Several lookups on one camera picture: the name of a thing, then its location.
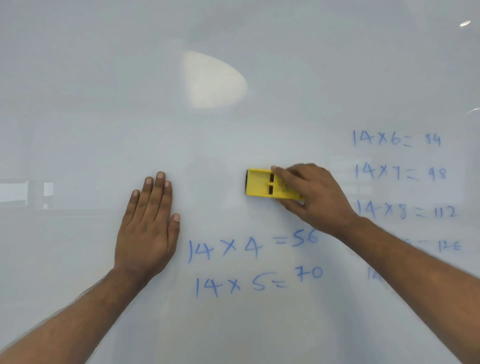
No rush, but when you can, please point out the person's left hand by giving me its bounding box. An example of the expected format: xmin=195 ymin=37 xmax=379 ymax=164
xmin=113 ymin=171 xmax=181 ymax=281

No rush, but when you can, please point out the yellow whiteboard eraser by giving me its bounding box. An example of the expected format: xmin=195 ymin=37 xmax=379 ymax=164
xmin=245 ymin=169 xmax=304 ymax=202

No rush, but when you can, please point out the person's left forearm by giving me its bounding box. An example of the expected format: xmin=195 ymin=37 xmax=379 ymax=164
xmin=0 ymin=267 xmax=152 ymax=364

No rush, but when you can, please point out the person's right hand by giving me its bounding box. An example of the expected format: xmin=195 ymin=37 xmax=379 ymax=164
xmin=270 ymin=163 xmax=361 ymax=240

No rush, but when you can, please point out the white whiteboard with blue writing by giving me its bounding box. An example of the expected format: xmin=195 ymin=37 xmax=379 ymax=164
xmin=0 ymin=0 xmax=480 ymax=364

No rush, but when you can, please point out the person's right forearm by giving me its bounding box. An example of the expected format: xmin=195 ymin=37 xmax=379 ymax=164
xmin=336 ymin=217 xmax=480 ymax=364

